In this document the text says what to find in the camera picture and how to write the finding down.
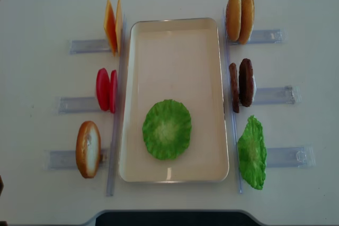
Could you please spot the thin red tomato slice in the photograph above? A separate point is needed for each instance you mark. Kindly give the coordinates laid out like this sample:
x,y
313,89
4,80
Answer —
x,y
113,91

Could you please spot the green lettuce leaf on tray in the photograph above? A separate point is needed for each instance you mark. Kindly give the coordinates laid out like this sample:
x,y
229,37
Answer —
x,y
167,129

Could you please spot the thick red tomato slice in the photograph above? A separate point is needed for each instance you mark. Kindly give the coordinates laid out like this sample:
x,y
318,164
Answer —
x,y
102,89

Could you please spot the thin brown meat patty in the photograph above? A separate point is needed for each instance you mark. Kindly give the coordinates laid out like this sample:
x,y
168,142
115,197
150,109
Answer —
x,y
234,87

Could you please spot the thick brown meat patty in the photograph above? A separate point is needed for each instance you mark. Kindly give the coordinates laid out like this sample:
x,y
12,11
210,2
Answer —
x,y
246,83

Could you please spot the bread bun slice left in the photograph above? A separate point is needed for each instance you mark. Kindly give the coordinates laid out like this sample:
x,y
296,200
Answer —
x,y
88,149

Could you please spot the orange cheese slice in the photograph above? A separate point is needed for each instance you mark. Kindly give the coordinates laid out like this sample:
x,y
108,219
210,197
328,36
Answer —
x,y
109,27

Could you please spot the standing green lettuce leaf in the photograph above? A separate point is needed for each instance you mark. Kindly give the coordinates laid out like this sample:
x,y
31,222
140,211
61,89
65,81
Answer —
x,y
252,154

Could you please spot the clear cheese holder strip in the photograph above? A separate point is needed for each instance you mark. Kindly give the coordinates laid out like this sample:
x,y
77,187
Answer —
x,y
88,46

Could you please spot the clear tomato holder strip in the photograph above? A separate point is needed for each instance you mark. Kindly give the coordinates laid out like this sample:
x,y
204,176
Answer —
x,y
70,105

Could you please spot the clear bread holder strip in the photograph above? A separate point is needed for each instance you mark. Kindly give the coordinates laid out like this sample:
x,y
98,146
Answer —
x,y
59,160

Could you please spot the clear lettuce holder strip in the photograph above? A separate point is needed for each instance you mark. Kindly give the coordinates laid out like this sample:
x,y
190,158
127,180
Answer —
x,y
298,157

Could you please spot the cream rectangular tray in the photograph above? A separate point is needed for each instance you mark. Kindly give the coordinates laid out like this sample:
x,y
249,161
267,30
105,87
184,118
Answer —
x,y
179,60

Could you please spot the golden bun half left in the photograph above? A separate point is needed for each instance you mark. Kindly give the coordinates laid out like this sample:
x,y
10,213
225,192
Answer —
x,y
233,19

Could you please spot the golden bun half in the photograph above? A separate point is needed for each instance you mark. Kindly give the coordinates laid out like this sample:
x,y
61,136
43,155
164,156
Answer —
x,y
233,19
247,20

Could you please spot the clear patty holder strip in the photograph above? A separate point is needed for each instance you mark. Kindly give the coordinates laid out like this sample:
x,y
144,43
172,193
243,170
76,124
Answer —
x,y
277,95

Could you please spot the clear bun holder strip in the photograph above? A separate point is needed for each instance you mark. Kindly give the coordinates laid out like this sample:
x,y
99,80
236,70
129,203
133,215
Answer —
x,y
268,36

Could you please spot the golden bun half right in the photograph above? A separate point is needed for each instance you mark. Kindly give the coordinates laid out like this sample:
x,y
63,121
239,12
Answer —
x,y
247,20

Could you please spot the clear holder rail left long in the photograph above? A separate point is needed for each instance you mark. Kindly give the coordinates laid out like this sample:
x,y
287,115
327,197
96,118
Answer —
x,y
118,116

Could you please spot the clear holder rail long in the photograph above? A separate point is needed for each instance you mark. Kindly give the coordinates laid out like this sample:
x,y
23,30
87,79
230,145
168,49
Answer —
x,y
233,122
118,116

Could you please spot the clear holder rail right long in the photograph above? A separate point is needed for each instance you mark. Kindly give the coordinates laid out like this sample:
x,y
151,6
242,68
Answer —
x,y
233,122

